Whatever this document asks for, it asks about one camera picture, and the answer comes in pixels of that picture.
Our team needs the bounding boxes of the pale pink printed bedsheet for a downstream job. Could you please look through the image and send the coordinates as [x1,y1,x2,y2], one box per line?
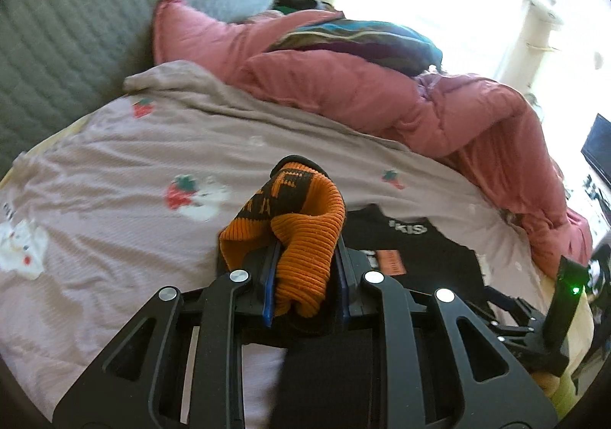
[1,63,548,416]

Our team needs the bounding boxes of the pink puffy duvet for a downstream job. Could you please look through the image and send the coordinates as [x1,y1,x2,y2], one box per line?
[152,0,592,276]

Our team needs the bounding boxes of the striped multicolour blanket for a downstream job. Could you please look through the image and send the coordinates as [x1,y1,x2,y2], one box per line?
[269,15,443,77]

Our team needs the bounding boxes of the grey quilted headboard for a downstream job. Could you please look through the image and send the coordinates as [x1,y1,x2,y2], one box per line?
[1,0,274,170]

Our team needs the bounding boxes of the black sweater orange cuffs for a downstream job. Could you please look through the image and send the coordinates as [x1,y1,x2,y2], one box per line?
[220,156,487,428]

